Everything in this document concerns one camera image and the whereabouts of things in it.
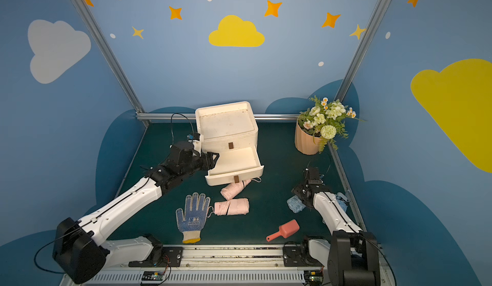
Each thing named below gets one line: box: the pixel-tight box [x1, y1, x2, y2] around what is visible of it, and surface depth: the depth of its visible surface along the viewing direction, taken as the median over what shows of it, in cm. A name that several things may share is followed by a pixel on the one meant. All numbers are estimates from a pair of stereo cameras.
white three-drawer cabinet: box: [195, 101, 264, 187], surface depth 90 cm
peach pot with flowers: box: [295, 96, 367, 156], surface depth 87 cm
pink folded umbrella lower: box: [213, 198, 250, 217], surface depth 86 cm
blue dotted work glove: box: [175, 192, 211, 244], surface depth 86 cm
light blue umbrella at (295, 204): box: [286, 194, 307, 214], surface depth 88 cm
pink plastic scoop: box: [265, 219, 300, 242], surface depth 82 cm
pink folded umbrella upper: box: [220, 178, 252, 201], surface depth 92 cm
